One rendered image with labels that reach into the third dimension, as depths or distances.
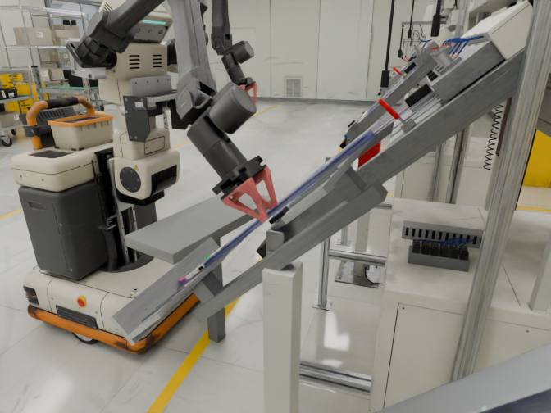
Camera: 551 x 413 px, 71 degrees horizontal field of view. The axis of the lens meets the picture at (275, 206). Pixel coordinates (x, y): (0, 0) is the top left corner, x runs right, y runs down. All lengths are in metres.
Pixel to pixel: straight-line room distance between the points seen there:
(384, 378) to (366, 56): 8.90
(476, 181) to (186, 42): 1.96
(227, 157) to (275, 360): 0.41
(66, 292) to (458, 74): 1.61
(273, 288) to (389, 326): 0.49
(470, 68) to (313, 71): 9.08
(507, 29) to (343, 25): 8.97
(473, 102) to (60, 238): 1.51
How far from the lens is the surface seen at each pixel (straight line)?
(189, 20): 0.90
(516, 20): 0.93
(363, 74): 9.76
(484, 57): 0.94
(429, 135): 0.91
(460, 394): 0.18
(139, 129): 1.48
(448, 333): 1.13
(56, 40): 7.74
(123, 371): 1.78
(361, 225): 2.12
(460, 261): 1.19
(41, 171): 1.69
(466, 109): 0.90
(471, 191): 2.49
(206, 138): 0.68
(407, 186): 2.46
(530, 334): 1.15
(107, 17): 1.31
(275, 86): 10.24
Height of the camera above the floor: 1.19
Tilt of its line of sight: 22 degrees down
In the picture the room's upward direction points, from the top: straight up
